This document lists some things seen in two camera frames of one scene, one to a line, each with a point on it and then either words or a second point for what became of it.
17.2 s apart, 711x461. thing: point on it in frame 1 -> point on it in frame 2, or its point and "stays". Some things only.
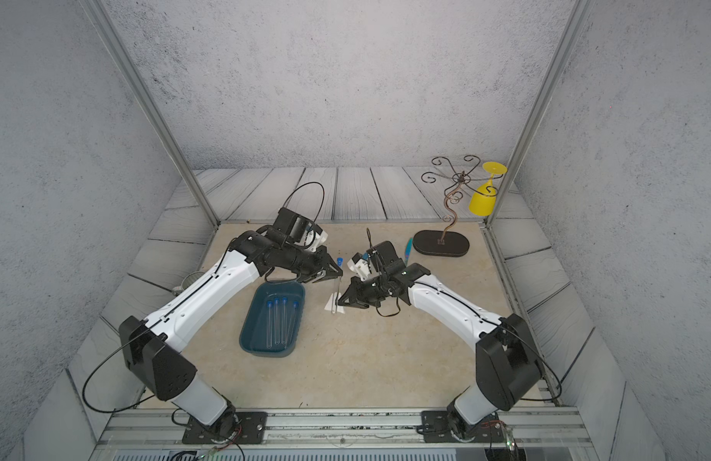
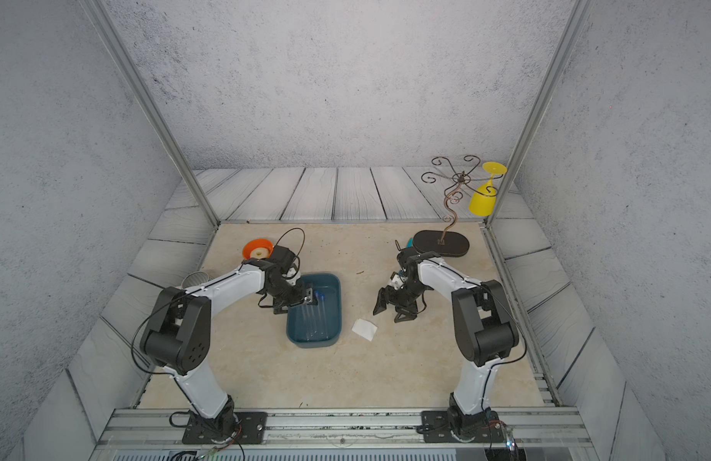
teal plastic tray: x=273 y=318 -> x=318 y=323
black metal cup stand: x=441 y=243 stays
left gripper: x=323 y=265 -> x=301 y=298
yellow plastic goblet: x=483 y=202 stays
